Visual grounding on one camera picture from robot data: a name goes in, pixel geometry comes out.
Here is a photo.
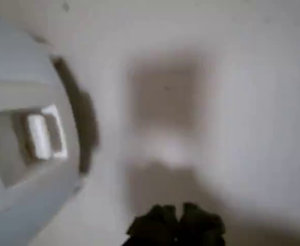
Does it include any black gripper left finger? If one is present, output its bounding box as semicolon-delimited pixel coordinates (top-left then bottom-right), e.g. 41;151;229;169
121;204;179;246

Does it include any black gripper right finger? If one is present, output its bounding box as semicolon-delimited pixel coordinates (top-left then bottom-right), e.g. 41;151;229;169
177;202;227;246

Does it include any white rice cooker body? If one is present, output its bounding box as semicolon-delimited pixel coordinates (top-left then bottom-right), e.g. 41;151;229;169
0;15;85;246

